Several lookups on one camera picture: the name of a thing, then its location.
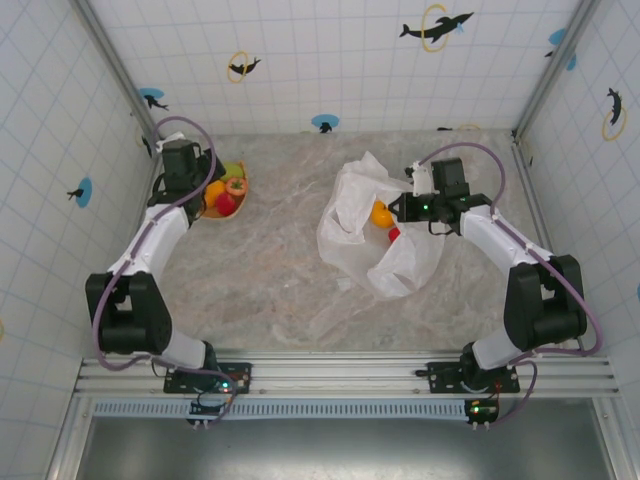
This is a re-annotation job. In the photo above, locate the yellow orange apple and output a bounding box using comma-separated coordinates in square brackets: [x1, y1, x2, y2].
[369, 199, 394, 229]

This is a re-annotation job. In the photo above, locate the white plastic bag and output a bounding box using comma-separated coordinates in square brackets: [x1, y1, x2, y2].
[316, 151, 446, 300]

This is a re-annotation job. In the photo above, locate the wooden fruit basket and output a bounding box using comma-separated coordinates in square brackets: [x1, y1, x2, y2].
[199, 159, 250, 220]

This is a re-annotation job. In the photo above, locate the blue circle dolphin sticker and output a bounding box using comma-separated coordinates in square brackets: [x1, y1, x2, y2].
[67, 177, 94, 208]
[311, 113, 340, 135]
[544, 27, 579, 71]
[138, 87, 170, 112]

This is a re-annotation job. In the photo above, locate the small black electronics board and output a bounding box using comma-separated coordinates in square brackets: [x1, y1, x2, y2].
[188, 397, 235, 430]
[463, 397, 501, 431]

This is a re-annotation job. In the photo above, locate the aluminium table side rail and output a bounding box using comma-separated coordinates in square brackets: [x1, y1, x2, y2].
[47, 147, 169, 480]
[512, 132, 631, 480]

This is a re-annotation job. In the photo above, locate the small dolphin and ring sticker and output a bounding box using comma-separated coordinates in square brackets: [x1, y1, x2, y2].
[227, 49, 262, 84]

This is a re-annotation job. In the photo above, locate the aluminium corner post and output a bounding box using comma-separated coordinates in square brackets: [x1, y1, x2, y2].
[512, 0, 601, 141]
[72, 0, 167, 154]

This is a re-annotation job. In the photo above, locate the large dolphins and ring sticker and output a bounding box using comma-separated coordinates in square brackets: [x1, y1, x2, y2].
[398, 3, 475, 54]

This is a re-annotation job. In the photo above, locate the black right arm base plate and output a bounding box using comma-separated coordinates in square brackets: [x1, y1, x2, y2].
[427, 360, 521, 395]

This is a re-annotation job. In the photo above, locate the aluminium mounting rail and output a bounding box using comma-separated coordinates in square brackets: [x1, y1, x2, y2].
[73, 349, 621, 399]

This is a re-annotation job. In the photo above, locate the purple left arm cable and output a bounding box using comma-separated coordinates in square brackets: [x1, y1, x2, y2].
[92, 115, 239, 429]

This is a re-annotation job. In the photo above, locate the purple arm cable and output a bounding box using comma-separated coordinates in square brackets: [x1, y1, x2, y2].
[417, 142, 605, 429]
[92, 115, 239, 429]

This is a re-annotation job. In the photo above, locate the upright dolphin and ring sticker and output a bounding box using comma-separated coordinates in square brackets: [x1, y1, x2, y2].
[601, 87, 629, 142]

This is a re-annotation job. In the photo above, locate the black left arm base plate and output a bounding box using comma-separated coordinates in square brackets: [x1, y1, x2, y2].
[163, 360, 253, 395]

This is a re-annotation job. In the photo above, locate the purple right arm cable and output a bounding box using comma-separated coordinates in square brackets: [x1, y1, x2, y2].
[417, 142, 605, 429]

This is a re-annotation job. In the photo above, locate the white slotted cable duct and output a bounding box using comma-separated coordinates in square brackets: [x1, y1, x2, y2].
[92, 399, 471, 419]

